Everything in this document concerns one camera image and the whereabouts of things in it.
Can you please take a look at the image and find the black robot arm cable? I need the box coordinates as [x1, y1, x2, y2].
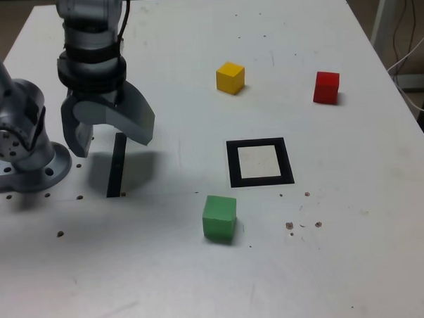
[112, 0, 135, 65]

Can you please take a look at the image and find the green cube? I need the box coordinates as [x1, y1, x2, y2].
[200, 194, 239, 246]

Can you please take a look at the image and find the thin black cable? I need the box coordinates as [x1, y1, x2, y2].
[391, 0, 424, 68]

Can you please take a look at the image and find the black tape strip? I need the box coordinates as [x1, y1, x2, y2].
[103, 132, 130, 199]

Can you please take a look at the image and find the yellow cube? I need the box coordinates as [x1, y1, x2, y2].
[215, 61, 247, 96]

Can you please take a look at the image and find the black tape square outline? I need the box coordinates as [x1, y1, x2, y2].
[225, 136, 295, 189]

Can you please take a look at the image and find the white cable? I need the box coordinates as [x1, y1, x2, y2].
[385, 26, 424, 116]

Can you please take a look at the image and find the white metal post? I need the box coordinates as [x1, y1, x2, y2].
[368, 0, 406, 67]

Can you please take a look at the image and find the red cube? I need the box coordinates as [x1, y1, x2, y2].
[311, 70, 342, 106]

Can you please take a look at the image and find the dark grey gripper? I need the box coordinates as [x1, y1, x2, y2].
[60, 79, 158, 159]

